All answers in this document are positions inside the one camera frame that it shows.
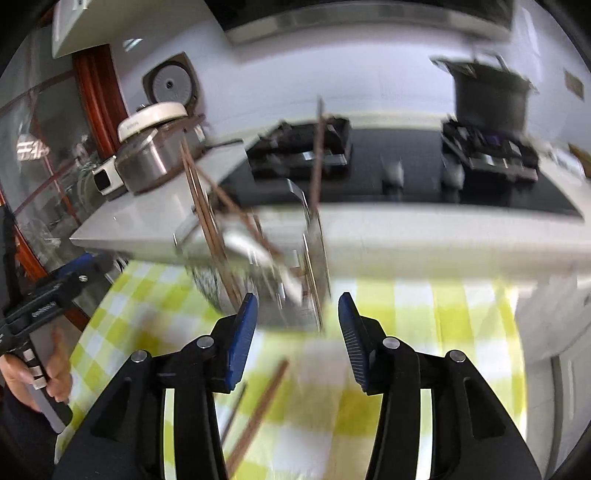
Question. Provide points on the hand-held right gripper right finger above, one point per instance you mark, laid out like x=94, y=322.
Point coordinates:
x=353, y=341

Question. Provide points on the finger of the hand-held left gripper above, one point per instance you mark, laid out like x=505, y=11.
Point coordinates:
x=69, y=285
x=85, y=265

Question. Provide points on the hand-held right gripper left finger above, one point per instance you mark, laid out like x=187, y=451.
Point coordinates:
x=242, y=341

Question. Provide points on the brown wooden chopstick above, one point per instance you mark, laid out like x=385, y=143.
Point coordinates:
x=231, y=205
x=211, y=221
x=261, y=406
x=203, y=207

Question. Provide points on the small white ceramic spoon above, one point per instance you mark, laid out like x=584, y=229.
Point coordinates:
x=247, y=249

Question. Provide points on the person's left forearm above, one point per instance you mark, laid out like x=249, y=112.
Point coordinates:
x=23, y=438

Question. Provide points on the person's left hand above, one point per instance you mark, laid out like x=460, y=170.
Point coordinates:
x=60, y=369

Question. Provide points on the green checkered tablecloth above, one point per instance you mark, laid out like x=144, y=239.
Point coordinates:
x=438, y=323

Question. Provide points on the white box appliance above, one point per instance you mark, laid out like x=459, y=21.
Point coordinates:
x=107, y=177

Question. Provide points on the steel rice cooker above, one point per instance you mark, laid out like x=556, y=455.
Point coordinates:
x=147, y=159

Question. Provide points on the black glass cooktop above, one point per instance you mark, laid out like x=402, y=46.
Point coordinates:
x=415, y=194

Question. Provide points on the silver stove knob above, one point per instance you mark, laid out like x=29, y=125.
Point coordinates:
x=394, y=174
x=452, y=176

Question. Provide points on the red framed glass door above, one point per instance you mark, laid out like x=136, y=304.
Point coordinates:
x=99, y=92

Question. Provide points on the empty black burner grate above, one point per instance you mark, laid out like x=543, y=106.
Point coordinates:
x=286, y=147

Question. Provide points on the white rice cooker open lid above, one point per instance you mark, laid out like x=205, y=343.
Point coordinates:
x=171, y=83

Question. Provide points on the white base cabinets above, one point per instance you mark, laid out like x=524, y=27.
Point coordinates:
x=558, y=369

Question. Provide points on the black burner grate under pot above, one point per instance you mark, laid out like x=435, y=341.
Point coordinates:
x=494, y=152

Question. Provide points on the black stock pot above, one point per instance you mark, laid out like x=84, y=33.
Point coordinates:
x=489, y=97

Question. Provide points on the black range hood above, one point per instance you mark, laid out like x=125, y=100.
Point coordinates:
x=369, y=18

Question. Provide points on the white wall cabinet beside door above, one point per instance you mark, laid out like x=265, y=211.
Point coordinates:
x=115, y=23

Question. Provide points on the wall outlet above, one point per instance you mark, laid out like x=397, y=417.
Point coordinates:
x=574, y=84

